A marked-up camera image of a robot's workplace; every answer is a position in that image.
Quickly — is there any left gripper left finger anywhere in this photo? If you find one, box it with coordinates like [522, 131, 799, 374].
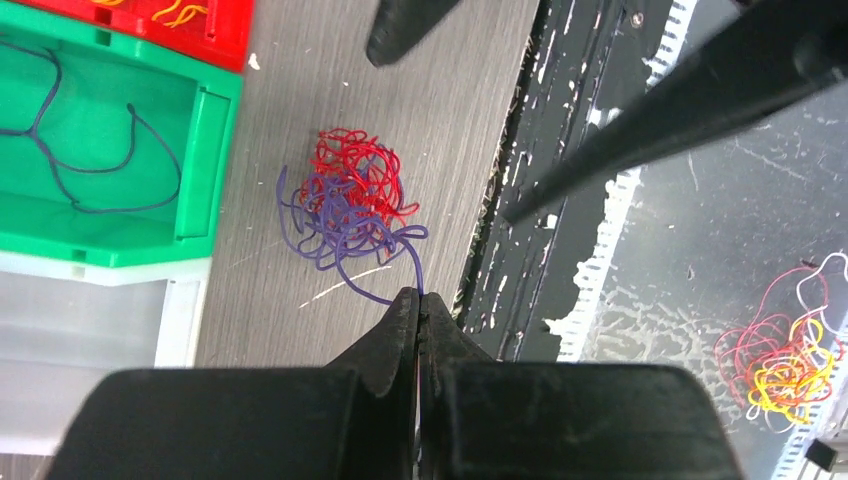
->
[47, 287, 419, 479]

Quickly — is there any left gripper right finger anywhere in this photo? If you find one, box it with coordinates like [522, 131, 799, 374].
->
[419, 293, 743, 479]

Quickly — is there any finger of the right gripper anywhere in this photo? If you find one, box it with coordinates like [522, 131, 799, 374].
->
[502, 1, 847, 224]
[365, 0, 460, 68]

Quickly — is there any cable bundle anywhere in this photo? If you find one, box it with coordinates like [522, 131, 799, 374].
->
[275, 127, 431, 307]

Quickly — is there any yellow cable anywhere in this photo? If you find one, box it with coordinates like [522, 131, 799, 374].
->
[86, 0, 211, 29]

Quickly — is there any red plastic bin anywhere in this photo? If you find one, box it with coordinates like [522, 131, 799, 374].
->
[20, 0, 254, 73]

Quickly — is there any white plastic bin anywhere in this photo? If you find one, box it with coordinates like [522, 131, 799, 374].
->
[1, 252, 212, 456]

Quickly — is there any green plastic bin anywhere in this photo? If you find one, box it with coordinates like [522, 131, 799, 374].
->
[1, 1, 242, 267]

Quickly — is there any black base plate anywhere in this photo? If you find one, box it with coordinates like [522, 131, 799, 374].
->
[454, 1, 694, 361]

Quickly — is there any loose wire bundle below table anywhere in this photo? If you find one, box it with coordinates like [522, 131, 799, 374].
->
[712, 251, 848, 435]

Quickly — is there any aluminium rail frame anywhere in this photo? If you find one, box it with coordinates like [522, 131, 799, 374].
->
[768, 311, 848, 480]

